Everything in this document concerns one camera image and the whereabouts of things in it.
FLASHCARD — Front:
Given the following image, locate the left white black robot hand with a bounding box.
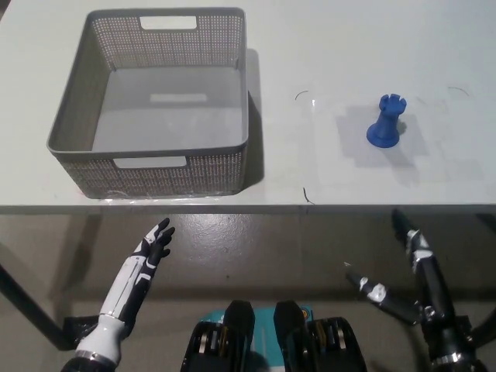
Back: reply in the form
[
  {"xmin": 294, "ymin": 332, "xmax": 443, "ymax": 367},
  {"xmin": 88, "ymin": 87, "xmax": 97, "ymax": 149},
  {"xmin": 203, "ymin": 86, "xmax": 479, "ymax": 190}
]
[{"xmin": 99, "ymin": 217, "xmax": 176, "ymax": 335}]

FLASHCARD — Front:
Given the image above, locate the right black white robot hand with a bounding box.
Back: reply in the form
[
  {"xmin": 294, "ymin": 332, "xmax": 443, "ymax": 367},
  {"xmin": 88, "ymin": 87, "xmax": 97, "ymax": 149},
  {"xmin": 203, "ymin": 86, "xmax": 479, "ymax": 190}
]
[{"xmin": 346, "ymin": 208, "xmax": 467, "ymax": 360}]

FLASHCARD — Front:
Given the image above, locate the blue rook chess piece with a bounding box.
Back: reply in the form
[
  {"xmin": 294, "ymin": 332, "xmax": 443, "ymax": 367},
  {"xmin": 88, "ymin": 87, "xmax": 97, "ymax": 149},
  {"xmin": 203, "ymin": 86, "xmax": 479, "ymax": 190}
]
[{"xmin": 366, "ymin": 94, "xmax": 407, "ymax": 149}]

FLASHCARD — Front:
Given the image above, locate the black floor plate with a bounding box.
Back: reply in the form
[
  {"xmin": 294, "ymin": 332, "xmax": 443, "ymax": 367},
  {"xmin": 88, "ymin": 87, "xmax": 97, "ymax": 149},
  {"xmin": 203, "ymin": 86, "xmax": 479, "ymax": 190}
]
[{"xmin": 64, "ymin": 315, "xmax": 102, "ymax": 343}]

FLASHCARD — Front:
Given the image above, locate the grey perforated plastic basket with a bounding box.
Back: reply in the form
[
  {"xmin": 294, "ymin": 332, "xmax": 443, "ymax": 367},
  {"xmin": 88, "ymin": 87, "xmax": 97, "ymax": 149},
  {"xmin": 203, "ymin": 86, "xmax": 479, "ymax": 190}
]
[{"xmin": 46, "ymin": 6, "xmax": 249, "ymax": 199}]

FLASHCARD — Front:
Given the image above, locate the black metal table leg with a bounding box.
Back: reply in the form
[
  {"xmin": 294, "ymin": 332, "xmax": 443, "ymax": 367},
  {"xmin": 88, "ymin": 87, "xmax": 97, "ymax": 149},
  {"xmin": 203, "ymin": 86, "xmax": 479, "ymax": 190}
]
[{"xmin": 0, "ymin": 250, "xmax": 75, "ymax": 352}]

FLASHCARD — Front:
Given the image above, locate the black teal robot body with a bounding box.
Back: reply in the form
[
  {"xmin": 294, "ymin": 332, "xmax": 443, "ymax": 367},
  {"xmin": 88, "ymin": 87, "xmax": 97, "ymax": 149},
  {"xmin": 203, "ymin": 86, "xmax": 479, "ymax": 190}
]
[{"xmin": 180, "ymin": 300, "xmax": 369, "ymax": 372}]

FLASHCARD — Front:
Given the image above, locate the grey tape patch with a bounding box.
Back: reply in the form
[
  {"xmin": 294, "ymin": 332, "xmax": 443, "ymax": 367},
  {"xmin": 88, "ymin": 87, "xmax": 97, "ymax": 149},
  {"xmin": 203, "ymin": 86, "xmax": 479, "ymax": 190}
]
[{"xmin": 336, "ymin": 104, "xmax": 428, "ymax": 171}]

